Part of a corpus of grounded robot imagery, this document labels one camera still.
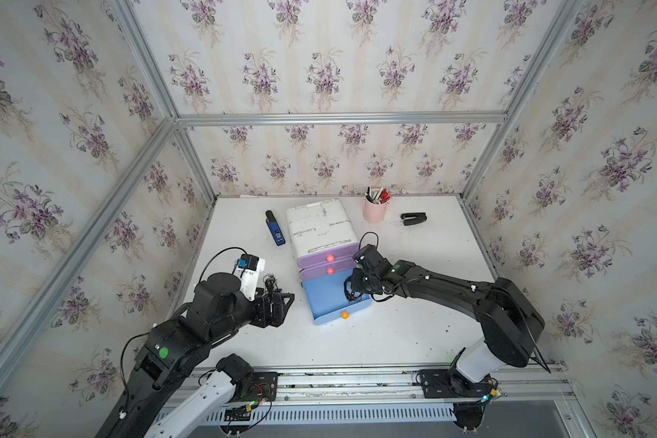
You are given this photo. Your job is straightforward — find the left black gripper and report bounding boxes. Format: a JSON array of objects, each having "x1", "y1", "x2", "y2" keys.
[{"x1": 206, "y1": 287, "x2": 297, "y2": 345}]

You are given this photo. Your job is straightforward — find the black earphones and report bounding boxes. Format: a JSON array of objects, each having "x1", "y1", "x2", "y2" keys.
[
  {"x1": 343, "y1": 277, "x2": 363, "y2": 303},
  {"x1": 263, "y1": 274, "x2": 282, "y2": 297}
]

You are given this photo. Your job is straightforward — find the purple top drawer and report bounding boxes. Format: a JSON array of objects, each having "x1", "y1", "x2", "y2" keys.
[{"x1": 297, "y1": 242, "x2": 359, "y2": 269}]

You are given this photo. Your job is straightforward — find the purple drawer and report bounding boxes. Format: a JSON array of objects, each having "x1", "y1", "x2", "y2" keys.
[
  {"x1": 297, "y1": 242, "x2": 359, "y2": 269},
  {"x1": 299, "y1": 257, "x2": 355, "y2": 282}
]

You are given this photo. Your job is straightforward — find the blue bottom drawer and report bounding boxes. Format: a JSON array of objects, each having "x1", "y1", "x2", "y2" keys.
[{"x1": 302, "y1": 269, "x2": 372, "y2": 326}]

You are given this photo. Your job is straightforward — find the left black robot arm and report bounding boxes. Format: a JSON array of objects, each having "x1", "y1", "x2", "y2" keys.
[{"x1": 98, "y1": 273, "x2": 295, "y2": 437}]

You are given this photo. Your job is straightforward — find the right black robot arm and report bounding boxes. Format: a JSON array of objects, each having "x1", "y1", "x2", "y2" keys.
[{"x1": 344, "y1": 245, "x2": 549, "y2": 384}]

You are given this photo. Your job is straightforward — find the white drawer cabinet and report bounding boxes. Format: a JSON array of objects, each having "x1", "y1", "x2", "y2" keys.
[{"x1": 286, "y1": 198, "x2": 358, "y2": 259}]

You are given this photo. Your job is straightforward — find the pink pen holder cup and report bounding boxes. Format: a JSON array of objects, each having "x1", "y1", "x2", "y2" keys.
[{"x1": 362, "y1": 187, "x2": 391, "y2": 224}]

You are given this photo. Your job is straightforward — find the black stapler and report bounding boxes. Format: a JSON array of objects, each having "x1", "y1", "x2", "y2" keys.
[{"x1": 400, "y1": 212, "x2": 427, "y2": 226}]

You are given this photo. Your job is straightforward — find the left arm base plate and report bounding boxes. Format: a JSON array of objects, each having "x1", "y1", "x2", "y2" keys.
[{"x1": 230, "y1": 372, "x2": 279, "y2": 403}]

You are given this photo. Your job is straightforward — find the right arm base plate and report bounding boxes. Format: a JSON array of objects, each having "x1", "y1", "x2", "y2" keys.
[{"x1": 415, "y1": 369, "x2": 498, "y2": 402}]

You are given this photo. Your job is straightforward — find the aluminium mounting rail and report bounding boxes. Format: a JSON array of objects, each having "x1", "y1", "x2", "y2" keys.
[{"x1": 121, "y1": 364, "x2": 576, "y2": 409}]

